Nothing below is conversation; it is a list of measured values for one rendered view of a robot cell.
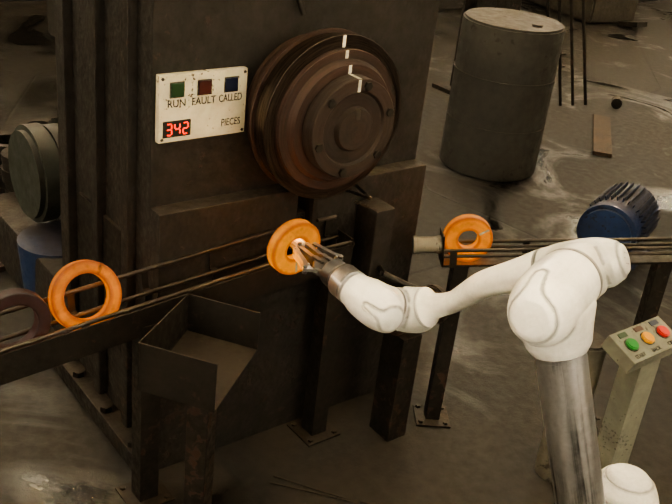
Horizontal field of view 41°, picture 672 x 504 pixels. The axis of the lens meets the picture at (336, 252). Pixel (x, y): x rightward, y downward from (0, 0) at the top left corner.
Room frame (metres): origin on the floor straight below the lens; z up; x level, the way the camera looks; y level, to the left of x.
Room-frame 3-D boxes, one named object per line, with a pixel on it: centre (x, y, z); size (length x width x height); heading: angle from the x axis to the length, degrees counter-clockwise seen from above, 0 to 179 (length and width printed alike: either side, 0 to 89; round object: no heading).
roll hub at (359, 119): (2.35, 0.00, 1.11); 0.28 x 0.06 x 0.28; 130
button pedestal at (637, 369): (2.30, -0.93, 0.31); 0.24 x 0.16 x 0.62; 130
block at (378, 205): (2.59, -0.11, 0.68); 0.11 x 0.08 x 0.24; 40
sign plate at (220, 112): (2.29, 0.39, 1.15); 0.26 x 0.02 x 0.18; 130
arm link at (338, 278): (1.99, -0.04, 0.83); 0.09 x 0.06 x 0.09; 130
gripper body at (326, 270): (2.05, 0.01, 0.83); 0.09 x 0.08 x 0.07; 40
